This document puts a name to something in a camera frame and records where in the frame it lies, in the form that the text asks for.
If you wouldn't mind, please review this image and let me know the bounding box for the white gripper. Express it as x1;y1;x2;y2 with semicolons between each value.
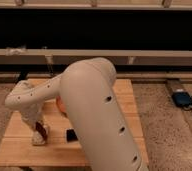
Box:
20;106;44;131

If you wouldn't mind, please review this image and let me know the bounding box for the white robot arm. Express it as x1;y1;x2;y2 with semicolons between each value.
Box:
5;58;149;171

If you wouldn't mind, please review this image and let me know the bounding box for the white sponge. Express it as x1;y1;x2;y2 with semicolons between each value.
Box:
32;125;49;146

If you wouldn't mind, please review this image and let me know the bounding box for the black sponge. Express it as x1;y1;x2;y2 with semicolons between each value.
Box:
66;129;78;142

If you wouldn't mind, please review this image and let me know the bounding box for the orange bowl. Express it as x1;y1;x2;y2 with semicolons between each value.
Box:
56;96;67;115

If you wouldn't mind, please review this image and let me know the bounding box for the wooden table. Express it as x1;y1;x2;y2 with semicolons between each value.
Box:
0;79;149;167

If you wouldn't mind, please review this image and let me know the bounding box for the blue power box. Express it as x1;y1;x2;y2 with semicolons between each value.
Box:
172;89;192;107

